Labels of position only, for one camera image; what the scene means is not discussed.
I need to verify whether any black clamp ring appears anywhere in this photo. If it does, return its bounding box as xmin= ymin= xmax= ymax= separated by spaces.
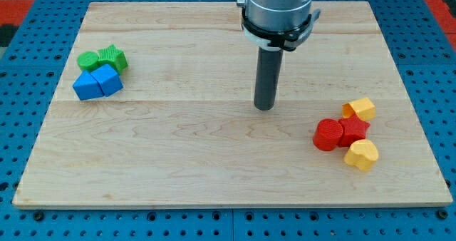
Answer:
xmin=240 ymin=8 xmax=321 ymax=53

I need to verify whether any wooden board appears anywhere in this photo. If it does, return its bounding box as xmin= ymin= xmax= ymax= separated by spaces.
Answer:
xmin=13 ymin=1 xmax=452 ymax=210

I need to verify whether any yellow pentagon block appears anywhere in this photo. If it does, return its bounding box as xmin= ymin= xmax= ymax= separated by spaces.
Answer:
xmin=342 ymin=97 xmax=376 ymax=121

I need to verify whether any blue cube block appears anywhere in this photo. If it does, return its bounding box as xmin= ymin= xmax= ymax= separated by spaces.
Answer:
xmin=90 ymin=64 xmax=123 ymax=96

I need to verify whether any green star block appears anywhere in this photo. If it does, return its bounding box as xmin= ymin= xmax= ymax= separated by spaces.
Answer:
xmin=98 ymin=44 xmax=128 ymax=75

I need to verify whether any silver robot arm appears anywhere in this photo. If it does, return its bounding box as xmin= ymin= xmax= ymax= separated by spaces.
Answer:
xmin=237 ymin=0 xmax=321 ymax=111

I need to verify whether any red cylinder block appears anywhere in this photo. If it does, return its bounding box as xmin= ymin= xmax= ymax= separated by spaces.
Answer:
xmin=313 ymin=118 xmax=343 ymax=151

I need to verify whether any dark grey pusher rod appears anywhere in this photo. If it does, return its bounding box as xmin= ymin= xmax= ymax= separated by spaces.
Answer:
xmin=254 ymin=48 xmax=283 ymax=111

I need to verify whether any red star block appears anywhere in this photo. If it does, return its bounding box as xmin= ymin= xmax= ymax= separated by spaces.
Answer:
xmin=338 ymin=114 xmax=371 ymax=147

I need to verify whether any blue triangular block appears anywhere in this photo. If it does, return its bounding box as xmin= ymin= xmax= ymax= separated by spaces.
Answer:
xmin=72 ymin=71 xmax=104 ymax=101

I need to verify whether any yellow heart block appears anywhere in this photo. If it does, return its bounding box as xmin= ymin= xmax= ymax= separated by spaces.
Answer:
xmin=343 ymin=139 xmax=379 ymax=172

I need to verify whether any green cylinder block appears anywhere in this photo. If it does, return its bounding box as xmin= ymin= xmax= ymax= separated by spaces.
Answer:
xmin=76 ymin=51 xmax=99 ymax=72

